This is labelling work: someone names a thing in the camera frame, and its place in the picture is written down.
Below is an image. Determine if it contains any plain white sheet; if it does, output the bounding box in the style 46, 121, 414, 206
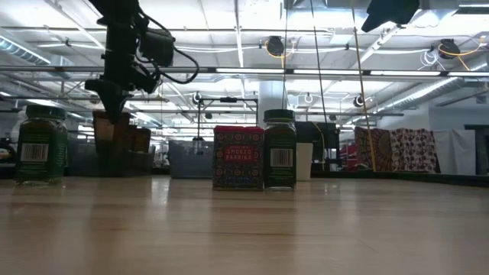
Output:
433, 128, 477, 176

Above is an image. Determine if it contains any green-lidded glass spice jar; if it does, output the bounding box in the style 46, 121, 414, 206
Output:
263, 108, 298, 191
15, 105, 69, 186

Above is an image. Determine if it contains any black computer monitor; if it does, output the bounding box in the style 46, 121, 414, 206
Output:
296, 121, 341, 171

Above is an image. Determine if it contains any long ceiling light strip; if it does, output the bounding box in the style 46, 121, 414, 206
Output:
215, 67, 489, 76

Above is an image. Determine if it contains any yellow hanging cable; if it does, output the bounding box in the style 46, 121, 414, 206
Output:
350, 0, 378, 173

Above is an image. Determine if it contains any white red floral cloth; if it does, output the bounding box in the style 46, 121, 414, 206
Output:
393, 128, 441, 174

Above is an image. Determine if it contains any black metal gantry frame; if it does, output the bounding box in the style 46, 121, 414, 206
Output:
196, 96, 260, 141

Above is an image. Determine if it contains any dark red mandala tapestry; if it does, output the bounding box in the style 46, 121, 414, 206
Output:
354, 126, 398, 173

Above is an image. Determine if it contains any red smoked paprika tin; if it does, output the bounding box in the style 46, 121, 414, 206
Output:
212, 125, 265, 191

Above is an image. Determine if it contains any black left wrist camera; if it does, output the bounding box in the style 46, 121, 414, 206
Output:
138, 27, 176, 69

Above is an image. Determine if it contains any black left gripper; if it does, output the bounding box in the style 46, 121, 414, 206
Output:
84, 53, 160, 124

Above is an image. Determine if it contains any white round pillar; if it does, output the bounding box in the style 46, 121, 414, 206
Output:
258, 79, 288, 127

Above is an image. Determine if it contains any black hanging cable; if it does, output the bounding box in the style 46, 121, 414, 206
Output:
309, 0, 329, 124

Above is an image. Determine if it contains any white plastic storage bin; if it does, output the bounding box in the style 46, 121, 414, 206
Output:
296, 142, 314, 182

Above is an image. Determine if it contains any grey plastic storage bin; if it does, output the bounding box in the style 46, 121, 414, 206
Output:
67, 137, 156, 177
168, 139, 215, 180

